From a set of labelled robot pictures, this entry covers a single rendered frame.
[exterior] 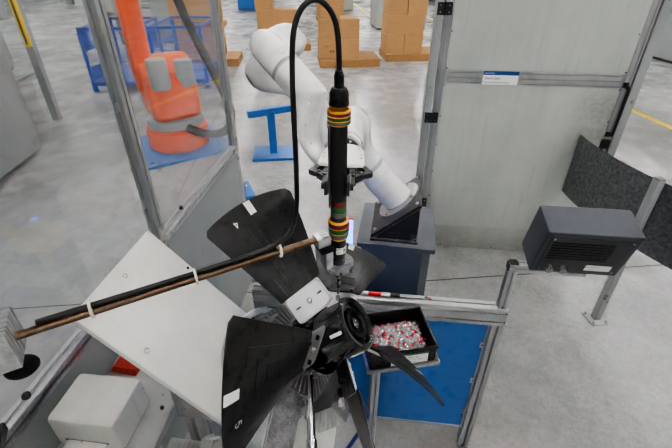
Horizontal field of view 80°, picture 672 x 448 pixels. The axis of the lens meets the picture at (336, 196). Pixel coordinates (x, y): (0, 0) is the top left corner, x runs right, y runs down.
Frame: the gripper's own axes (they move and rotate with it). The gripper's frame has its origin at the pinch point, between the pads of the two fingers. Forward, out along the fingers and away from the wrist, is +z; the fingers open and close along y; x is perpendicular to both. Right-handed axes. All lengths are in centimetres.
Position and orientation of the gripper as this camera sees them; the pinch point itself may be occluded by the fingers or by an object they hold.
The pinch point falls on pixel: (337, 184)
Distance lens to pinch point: 81.0
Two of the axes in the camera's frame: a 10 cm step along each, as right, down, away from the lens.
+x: 0.0, -8.6, -5.1
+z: -1.1, 5.1, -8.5
